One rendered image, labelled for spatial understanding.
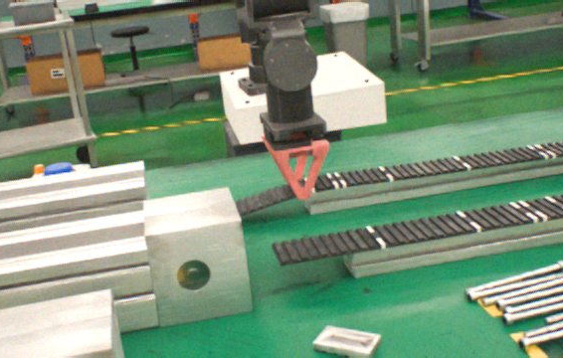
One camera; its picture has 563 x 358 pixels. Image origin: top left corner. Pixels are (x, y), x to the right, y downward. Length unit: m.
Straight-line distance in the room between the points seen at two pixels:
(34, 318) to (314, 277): 0.31
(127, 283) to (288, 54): 0.30
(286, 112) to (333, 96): 0.42
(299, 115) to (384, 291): 0.26
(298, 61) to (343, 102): 0.51
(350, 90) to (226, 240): 0.67
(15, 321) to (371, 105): 0.88
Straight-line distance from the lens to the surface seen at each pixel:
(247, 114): 1.25
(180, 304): 0.69
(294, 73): 0.78
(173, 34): 8.38
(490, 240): 0.79
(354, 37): 5.82
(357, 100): 1.29
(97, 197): 0.85
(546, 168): 1.01
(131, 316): 0.69
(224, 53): 5.64
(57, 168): 1.02
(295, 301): 0.71
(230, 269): 0.68
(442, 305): 0.69
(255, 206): 0.90
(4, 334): 0.54
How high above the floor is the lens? 1.11
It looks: 17 degrees down
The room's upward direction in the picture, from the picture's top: 7 degrees counter-clockwise
